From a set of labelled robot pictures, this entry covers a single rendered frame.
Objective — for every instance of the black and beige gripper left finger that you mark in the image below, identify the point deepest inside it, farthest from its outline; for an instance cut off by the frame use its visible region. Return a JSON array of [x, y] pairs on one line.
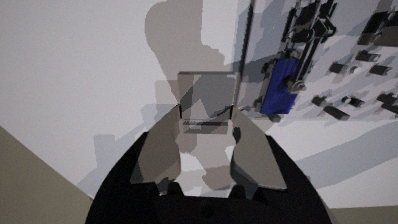
[[143, 172]]

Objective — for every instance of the dark blue flat plate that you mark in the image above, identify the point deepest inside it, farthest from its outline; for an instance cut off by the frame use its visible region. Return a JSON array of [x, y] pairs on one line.
[[276, 99]]

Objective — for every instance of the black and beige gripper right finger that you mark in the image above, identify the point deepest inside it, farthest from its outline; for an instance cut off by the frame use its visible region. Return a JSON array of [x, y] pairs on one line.
[[270, 176]]

